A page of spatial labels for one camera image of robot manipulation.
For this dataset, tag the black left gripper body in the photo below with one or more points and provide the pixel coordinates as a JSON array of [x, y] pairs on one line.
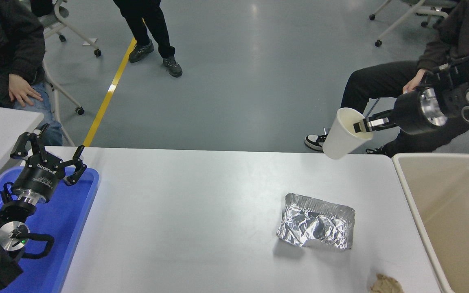
[[39, 179]]

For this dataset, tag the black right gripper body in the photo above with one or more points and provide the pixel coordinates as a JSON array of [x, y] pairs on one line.
[[407, 112]]

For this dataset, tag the white paper cup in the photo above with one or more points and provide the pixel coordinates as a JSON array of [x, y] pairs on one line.
[[340, 138]]

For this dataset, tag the silver foil tray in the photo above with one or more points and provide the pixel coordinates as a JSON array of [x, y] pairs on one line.
[[316, 224]]

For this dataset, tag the tan paper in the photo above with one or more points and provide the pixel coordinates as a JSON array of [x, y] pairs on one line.
[[385, 285]]

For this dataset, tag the person's right hand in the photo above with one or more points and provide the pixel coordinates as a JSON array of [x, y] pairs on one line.
[[414, 80]]

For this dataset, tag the person's left hand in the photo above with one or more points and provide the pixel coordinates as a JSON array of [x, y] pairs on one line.
[[20, 87]]

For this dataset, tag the seated person with badge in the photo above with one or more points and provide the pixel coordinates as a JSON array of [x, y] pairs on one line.
[[381, 81]]

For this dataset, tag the white office chair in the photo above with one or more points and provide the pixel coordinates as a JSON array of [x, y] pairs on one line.
[[97, 52], [378, 43], [79, 110]]

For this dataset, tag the blue plastic tray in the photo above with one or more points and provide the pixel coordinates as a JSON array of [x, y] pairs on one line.
[[71, 228]]

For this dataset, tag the large pale bin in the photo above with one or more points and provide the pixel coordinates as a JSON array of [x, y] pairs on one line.
[[454, 211]]

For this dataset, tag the black garment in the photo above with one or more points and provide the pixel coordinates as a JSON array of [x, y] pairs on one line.
[[41, 6]]

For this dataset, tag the standing person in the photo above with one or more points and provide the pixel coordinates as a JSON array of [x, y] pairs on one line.
[[153, 20]]

